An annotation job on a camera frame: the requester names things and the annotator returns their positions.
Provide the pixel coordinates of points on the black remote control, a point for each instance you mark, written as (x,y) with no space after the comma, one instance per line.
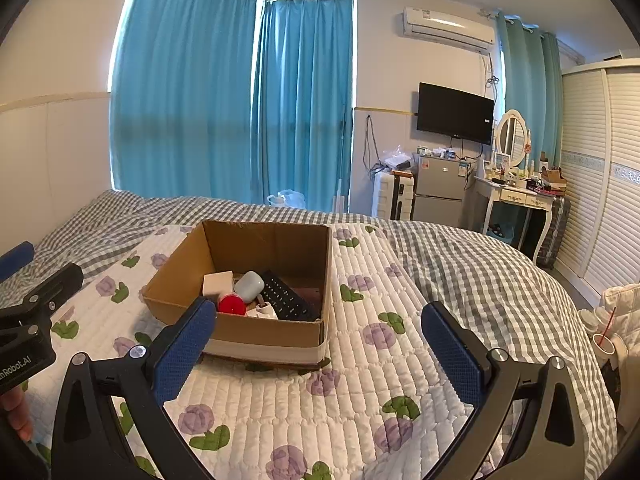
(290,302)

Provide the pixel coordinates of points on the wide blue curtain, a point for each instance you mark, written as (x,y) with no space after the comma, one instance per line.
(185,95)

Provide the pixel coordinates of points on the blue basket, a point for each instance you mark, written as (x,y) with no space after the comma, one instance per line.
(504,231)

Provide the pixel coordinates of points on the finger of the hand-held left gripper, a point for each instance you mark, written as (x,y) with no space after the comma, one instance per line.
(50,290)
(15,260)

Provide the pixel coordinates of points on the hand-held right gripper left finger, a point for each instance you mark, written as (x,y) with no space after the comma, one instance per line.
(182,355)

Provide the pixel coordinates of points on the brown box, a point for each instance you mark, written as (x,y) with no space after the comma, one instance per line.
(554,176)

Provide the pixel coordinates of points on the silver small fridge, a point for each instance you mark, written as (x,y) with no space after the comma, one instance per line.
(440,190)

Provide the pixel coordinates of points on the cup with red straw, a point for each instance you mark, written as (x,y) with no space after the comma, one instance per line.
(606,342)

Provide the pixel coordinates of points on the cardboard box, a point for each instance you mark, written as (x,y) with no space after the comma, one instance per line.
(270,340)

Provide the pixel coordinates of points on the white handheld device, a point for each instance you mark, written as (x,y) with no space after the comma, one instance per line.
(263,311)

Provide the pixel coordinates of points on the narrow blue curtain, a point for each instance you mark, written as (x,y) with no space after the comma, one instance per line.
(305,105)

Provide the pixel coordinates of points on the white suitcase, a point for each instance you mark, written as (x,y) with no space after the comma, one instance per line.
(392,197)

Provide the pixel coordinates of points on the black wall television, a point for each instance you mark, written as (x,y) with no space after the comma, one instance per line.
(455,112)

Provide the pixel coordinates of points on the white plastic bag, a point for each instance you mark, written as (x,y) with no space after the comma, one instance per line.
(287,198)

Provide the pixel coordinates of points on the white air conditioner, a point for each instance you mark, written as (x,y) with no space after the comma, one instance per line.
(447,27)

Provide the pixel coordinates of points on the white louvred wardrobe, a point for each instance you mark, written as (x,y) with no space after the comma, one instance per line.
(600,175)

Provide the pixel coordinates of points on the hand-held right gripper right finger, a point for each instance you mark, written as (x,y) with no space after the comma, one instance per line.
(452,355)

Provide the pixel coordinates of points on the person's left hand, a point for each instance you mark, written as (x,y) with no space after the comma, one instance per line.
(15,412)

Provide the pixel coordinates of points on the white bottle with red cap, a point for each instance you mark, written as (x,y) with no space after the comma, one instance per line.
(231,305)

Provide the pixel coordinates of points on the white dressing table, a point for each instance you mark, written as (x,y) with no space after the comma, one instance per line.
(520,197)

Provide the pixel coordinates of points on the pale blue earbuds case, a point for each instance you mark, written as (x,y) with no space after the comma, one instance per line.
(248,285)

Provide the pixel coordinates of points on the teal curtain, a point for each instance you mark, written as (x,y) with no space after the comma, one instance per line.
(532,95)

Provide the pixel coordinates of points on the white charger plug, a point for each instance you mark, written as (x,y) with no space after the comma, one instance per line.
(217,285)

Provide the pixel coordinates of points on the white oval mirror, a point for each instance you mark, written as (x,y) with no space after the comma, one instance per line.
(510,137)

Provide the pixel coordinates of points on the white floral quilted mat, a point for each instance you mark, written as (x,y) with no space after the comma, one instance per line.
(300,410)

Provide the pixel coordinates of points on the dark grey suitcase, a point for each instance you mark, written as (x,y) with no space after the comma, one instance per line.
(555,232)

